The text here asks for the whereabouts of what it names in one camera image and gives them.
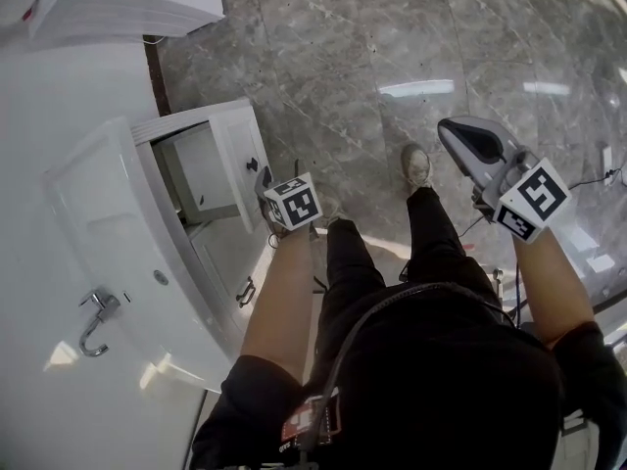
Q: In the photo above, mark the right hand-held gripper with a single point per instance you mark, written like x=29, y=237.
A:
x=534, y=199

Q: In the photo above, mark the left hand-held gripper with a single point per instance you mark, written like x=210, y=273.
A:
x=296, y=203

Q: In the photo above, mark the white drawer with black knob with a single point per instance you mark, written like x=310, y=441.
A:
x=232, y=174

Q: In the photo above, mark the person's left forearm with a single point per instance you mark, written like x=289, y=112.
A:
x=279, y=301

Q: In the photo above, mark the person's right forearm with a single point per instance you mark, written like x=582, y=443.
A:
x=553, y=287

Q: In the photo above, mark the person's right shoe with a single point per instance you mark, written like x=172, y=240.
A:
x=416, y=164

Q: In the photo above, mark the person's shoe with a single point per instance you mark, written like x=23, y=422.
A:
x=330, y=213
x=416, y=164

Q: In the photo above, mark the person's left shoe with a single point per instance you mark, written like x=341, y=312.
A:
x=330, y=213

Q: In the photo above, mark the person's right leg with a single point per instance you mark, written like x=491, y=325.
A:
x=441, y=243

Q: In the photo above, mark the person's leg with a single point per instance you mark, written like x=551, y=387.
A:
x=441, y=243
x=352, y=262

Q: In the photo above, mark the person's left leg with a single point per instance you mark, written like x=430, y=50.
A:
x=352, y=262

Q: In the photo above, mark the white power strip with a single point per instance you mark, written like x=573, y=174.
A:
x=607, y=164

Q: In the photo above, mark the white vanity cabinet with sink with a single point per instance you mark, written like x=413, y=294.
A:
x=98, y=213

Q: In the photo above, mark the chrome faucet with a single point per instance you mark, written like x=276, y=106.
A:
x=98, y=311

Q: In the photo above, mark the white water dispenser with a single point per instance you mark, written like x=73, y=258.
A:
x=122, y=3

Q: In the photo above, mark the red black chest box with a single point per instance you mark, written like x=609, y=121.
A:
x=308, y=421

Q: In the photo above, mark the person wearing head camera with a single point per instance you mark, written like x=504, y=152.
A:
x=441, y=385

